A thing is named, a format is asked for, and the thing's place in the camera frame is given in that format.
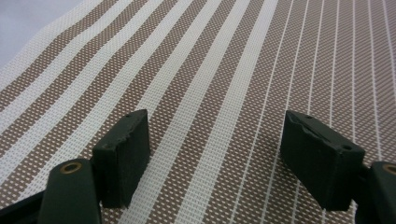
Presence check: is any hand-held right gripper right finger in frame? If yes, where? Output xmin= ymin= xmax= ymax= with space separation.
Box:
xmin=279 ymin=109 xmax=366 ymax=213

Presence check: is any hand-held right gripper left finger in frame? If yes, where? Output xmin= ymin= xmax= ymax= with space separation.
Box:
xmin=91 ymin=108 xmax=151 ymax=209

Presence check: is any brown white striped placemat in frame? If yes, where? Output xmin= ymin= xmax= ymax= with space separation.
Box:
xmin=0 ymin=0 xmax=396 ymax=224

